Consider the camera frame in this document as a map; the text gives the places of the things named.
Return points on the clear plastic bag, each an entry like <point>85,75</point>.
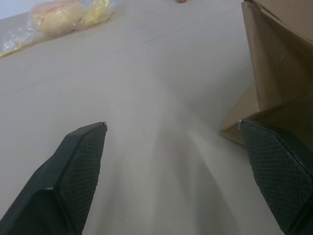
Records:
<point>97,12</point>

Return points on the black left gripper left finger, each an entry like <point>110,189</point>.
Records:
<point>61,181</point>

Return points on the brown paper bag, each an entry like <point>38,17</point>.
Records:
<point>276,73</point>

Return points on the plastic bag of bread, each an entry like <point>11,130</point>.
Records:
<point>52,17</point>

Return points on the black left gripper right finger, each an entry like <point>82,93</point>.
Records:
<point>281,176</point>

